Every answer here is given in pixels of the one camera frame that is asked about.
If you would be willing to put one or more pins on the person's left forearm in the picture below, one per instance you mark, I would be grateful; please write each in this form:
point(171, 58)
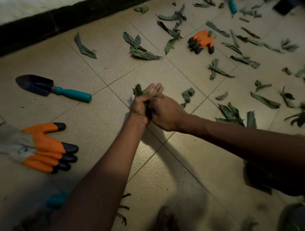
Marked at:
point(100, 185)

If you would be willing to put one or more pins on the person's right hand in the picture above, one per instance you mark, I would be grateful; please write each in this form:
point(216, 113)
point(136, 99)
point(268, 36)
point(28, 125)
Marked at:
point(169, 114)

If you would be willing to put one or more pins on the person's left hand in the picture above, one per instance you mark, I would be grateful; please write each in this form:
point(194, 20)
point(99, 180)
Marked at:
point(138, 111)

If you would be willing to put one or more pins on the orange black work glove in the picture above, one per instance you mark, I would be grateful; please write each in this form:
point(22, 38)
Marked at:
point(202, 38)
point(40, 142)

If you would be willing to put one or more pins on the person's right forearm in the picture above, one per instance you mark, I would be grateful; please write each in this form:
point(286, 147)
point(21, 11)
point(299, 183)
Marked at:
point(250, 145)

